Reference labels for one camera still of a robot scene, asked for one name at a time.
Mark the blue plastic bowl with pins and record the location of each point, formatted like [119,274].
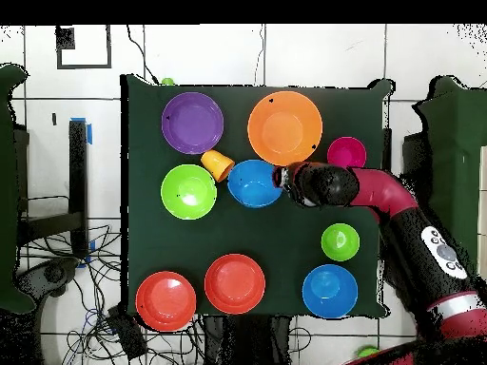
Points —
[330,291]
[253,186]

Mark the large orange plastic bowl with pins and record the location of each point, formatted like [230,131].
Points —
[284,128]

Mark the small green plastic bowl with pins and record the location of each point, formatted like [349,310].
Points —
[340,242]

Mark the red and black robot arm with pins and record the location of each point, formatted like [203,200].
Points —
[384,190]

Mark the pink plastic bowl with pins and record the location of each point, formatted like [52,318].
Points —
[346,152]

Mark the large green plastic bowl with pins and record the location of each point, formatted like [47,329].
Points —
[188,192]

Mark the purple plastic bowl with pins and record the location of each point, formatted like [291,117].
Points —
[192,123]

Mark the red-orange plastic bowl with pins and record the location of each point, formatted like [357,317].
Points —
[166,301]
[234,284]

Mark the dark green table cloth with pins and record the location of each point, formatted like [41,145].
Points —
[171,243]

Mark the small green round object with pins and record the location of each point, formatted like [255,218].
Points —
[368,351]
[167,81]

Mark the green cloth side table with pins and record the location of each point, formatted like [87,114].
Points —
[7,190]
[456,152]

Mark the black power strip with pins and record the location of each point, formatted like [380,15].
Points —
[127,334]

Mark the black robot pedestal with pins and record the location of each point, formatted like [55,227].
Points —
[247,342]

